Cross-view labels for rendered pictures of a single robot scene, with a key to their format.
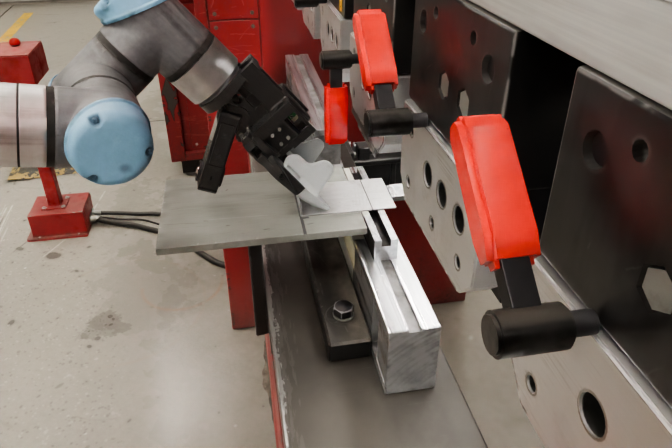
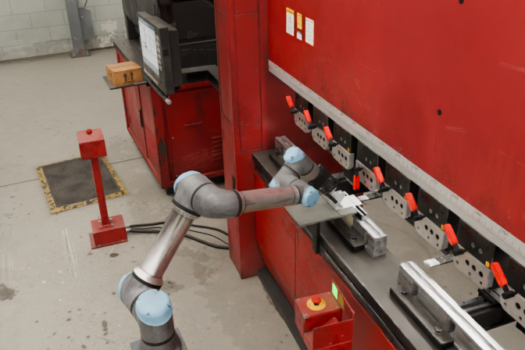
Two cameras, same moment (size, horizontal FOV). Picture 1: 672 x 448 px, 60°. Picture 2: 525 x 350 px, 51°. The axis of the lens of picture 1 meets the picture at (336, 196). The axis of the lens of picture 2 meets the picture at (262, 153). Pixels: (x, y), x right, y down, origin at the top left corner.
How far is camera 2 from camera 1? 164 cm
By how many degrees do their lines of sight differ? 9
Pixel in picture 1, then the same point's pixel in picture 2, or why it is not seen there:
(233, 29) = (249, 127)
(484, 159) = (410, 198)
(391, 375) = (374, 251)
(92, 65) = (289, 175)
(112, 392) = (192, 317)
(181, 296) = (204, 266)
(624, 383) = (428, 221)
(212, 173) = not seen: hidden behind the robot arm
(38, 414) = not seen: hidden behind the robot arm
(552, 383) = (420, 226)
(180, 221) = (299, 216)
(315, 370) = (350, 255)
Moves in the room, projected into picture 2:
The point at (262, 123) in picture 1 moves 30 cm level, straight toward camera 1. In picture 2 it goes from (326, 183) to (360, 222)
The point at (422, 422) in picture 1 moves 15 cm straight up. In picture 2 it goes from (385, 262) to (387, 230)
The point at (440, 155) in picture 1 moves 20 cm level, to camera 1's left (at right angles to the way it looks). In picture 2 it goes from (395, 194) to (341, 201)
